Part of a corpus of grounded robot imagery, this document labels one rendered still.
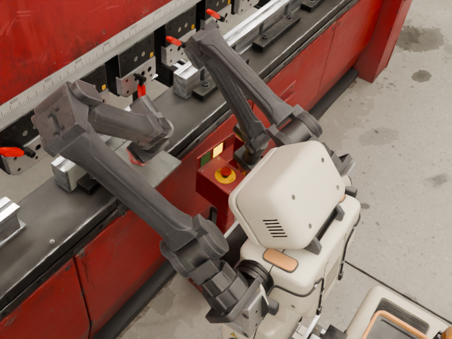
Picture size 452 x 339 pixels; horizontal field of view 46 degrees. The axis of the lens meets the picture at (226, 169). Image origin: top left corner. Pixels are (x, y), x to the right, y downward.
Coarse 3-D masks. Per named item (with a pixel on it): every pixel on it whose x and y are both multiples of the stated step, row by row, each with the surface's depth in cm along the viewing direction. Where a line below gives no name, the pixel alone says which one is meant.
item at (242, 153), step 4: (240, 148) 184; (244, 148) 185; (236, 152) 183; (240, 152) 183; (244, 152) 181; (248, 152) 178; (236, 156) 183; (240, 156) 182; (244, 156) 181; (248, 156) 179; (252, 156) 177; (260, 156) 179; (240, 160) 182; (244, 160) 181; (248, 160) 180; (252, 160) 179; (256, 160) 180; (244, 164) 182; (248, 164) 182; (252, 164) 182; (256, 164) 183; (248, 168) 182; (252, 168) 181
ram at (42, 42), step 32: (0, 0) 105; (32, 0) 112; (64, 0) 119; (96, 0) 128; (128, 0) 137; (160, 0) 149; (192, 0) 162; (0, 32) 109; (32, 32) 116; (64, 32) 124; (96, 32) 133; (0, 64) 113; (32, 64) 121; (64, 64) 129; (96, 64) 139; (0, 96) 117; (0, 128) 122
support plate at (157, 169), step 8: (112, 144) 157; (120, 144) 158; (128, 144) 158; (120, 152) 156; (160, 152) 157; (128, 160) 154; (152, 160) 154; (160, 160) 155; (168, 160) 155; (176, 160) 155; (136, 168) 152; (144, 168) 152; (152, 168) 152; (160, 168) 153; (168, 168) 153; (144, 176) 150; (152, 176) 150; (160, 176) 151; (152, 184) 148
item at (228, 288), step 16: (224, 272) 103; (240, 272) 107; (208, 288) 104; (224, 288) 103; (240, 288) 104; (256, 288) 106; (224, 304) 103; (240, 304) 103; (208, 320) 106; (224, 320) 102
